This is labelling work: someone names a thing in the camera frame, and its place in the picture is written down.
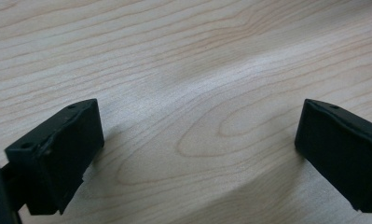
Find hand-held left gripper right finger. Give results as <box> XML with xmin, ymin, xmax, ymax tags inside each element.
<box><xmin>294</xmin><ymin>98</ymin><xmax>372</xmax><ymax>215</ymax></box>

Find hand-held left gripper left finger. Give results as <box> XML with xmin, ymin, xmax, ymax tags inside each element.
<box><xmin>4</xmin><ymin>98</ymin><xmax>105</xmax><ymax>216</ymax></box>

